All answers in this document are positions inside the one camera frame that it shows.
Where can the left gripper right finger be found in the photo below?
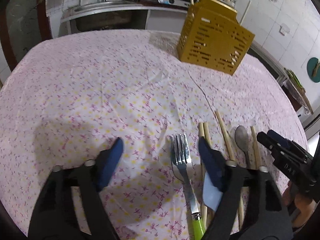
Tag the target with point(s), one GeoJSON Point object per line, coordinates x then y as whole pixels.
{"type": "Point", "coordinates": [266, 216]}

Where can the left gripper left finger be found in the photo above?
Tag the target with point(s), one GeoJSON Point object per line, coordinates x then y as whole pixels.
{"type": "Point", "coordinates": [54, 216]}

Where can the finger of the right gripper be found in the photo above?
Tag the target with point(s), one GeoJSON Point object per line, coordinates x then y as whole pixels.
{"type": "Point", "coordinates": [270, 144]}
{"type": "Point", "coordinates": [283, 142]}

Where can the fork with green handle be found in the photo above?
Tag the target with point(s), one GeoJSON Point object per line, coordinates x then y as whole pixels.
{"type": "Point", "coordinates": [180, 158]}

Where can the kitchen counter with sink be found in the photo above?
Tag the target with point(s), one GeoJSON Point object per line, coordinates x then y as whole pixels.
{"type": "Point", "coordinates": [123, 15]}

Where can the right hand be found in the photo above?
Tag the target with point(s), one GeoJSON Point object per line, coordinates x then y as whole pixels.
{"type": "Point", "coordinates": [304, 206]}

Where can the grey metal spoon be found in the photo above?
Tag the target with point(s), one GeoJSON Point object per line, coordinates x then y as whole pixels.
{"type": "Point", "coordinates": [241, 140]}

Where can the side shelf with vegetables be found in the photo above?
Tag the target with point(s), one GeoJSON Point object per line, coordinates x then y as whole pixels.
{"type": "Point", "coordinates": [294, 90]}

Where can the floral pink tablecloth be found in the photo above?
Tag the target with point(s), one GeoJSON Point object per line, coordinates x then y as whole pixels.
{"type": "Point", "coordinates": [70, 97]}

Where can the yellow slotted utensil holder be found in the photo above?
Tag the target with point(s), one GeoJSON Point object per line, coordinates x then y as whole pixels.
{"type": "Point", "coordinates": [213, 38]}

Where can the brown wooden door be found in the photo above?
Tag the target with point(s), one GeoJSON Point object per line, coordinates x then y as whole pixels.
{"type": "Point", "coordinates": [24, 24]}

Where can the teal round wall item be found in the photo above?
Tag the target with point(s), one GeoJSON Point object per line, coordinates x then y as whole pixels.
{"type": "Point", "coordinates": [313, 69]}

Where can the white wall socket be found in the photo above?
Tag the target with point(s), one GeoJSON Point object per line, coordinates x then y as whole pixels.
{"type": "Point", "coordinates": [284, 29]}

